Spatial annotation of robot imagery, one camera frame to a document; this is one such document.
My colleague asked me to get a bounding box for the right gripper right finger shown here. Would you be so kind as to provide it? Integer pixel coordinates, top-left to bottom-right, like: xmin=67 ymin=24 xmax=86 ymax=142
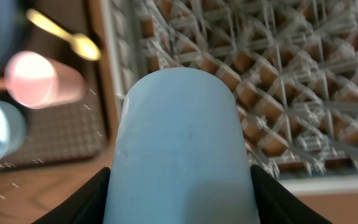
xmin=250 ymin=165 xmax=331 ymax=224

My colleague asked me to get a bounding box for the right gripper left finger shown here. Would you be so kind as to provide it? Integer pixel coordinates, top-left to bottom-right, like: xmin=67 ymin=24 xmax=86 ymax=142
xmin=33 ymin=167 xmax=111 ymax=224

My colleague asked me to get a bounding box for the light blue plastic cup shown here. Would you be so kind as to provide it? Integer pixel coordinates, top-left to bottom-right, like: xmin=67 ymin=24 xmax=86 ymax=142
xmin=103 ymin=67 xmax=260 ymax=223

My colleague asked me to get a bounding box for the pink plastic cup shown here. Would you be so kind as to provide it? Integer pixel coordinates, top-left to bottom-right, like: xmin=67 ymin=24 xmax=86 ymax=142
xmin=4 ymin=51 xmax=86 ymax=110

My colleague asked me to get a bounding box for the yellow plastic spoon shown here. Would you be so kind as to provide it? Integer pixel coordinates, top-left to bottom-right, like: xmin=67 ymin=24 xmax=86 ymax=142
xmin=25 ymin=9 xmax=101 ymax=61

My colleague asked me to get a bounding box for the dark blue plate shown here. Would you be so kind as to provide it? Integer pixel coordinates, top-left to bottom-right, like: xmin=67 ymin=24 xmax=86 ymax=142
xmin=0 ymin=0 xmax=29 ymax=67

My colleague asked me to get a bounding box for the grey dishwasher rack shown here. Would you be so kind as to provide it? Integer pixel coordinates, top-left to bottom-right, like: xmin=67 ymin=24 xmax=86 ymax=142
xmin=100 ymin=0 xmax=358 ymax=180

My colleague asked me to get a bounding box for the brown serving tray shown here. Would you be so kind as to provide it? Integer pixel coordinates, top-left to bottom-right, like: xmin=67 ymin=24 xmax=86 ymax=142
xmin=0 ymin=1 xmax=106 ymax=172

